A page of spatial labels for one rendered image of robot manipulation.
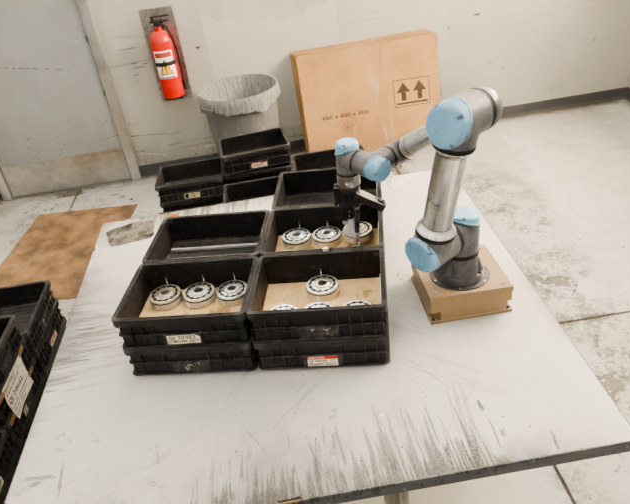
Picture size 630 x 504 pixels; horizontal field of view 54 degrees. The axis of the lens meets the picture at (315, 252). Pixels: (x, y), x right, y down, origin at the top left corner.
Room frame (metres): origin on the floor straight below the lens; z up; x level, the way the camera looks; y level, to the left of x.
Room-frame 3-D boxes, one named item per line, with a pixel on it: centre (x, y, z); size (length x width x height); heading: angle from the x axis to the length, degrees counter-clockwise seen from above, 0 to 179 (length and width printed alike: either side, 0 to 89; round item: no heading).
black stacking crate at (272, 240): (1.81, -0.04, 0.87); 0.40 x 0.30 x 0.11; 82
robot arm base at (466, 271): (1.61, -0.45, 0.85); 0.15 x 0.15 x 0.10
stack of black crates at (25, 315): (2.25, 1.37, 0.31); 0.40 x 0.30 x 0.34; 2
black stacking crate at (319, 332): (1.51, 0.00, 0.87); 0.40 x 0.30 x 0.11; 82
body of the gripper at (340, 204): (1.81, -0.13, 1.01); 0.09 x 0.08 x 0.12; 83
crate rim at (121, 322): (1.57, 0.40, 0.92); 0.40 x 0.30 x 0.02; 82
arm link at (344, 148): (1.80, -0.15, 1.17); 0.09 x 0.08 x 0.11; 38
